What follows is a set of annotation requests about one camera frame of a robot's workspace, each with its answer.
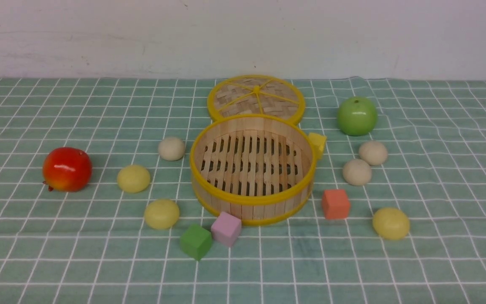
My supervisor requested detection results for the beige bun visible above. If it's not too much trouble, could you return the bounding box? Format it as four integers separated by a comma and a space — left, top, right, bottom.
158, 137, 186, 161
359, 141, 389, 167
343, 158, 372, 186

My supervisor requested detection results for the yellow bun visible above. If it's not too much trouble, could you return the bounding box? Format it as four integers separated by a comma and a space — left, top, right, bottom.
116, 164, 151, 193
143, 199, 181, 230
372, 207, 410, 240

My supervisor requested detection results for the bamboo steamer tray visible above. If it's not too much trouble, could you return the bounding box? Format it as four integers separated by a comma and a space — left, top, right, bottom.
189, 115, 319, 226

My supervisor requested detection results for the woven bamboo steamer lid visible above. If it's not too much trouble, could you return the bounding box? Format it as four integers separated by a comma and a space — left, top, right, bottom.
207, 75, 305, 125

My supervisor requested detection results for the yellow cube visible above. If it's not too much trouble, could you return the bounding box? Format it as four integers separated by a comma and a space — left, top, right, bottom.
308, 133, 327, 159

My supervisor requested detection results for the pink cube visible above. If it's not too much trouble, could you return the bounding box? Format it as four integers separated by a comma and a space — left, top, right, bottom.
211, 212, 242, 247

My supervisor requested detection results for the green cube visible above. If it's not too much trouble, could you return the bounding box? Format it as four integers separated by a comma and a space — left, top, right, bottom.
179, 224, 213, 261

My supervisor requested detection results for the orange cube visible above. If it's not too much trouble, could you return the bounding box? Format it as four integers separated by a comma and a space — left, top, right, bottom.
321, 189, 351, 220

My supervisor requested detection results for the green toy apple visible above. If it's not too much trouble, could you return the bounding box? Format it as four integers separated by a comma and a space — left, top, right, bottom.
337, 96, 378, 136

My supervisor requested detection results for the green checkered tablecloth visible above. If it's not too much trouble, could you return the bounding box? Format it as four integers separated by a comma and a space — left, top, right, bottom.
0, 77, 486, 304

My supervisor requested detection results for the red toy apple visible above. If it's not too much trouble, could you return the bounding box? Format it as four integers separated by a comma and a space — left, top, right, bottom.
42, 147, 92, 192

